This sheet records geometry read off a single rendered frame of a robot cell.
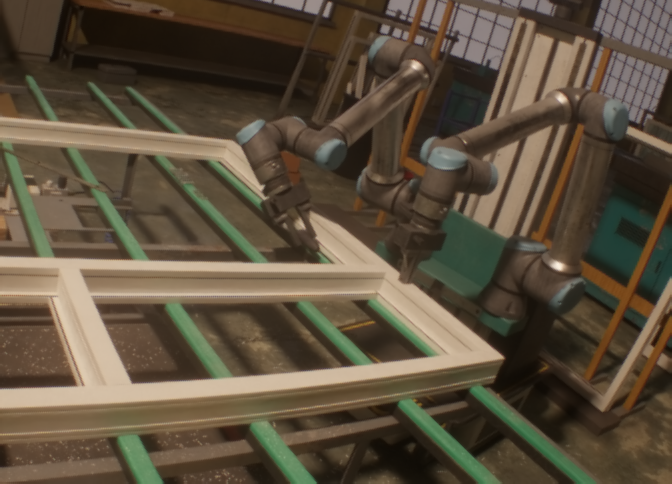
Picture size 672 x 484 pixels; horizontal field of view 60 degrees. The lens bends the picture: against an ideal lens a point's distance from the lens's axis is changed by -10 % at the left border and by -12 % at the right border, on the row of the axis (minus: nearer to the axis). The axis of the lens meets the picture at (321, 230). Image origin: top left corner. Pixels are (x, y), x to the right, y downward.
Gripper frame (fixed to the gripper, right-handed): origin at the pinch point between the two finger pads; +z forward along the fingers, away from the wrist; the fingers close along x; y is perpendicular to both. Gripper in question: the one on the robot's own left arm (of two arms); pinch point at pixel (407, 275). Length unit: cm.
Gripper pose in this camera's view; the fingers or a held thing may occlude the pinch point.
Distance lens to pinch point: 168.9
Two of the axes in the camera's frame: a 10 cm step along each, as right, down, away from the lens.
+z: -2.8, 9.0, 3.3
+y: 5.1, 4.3, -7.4
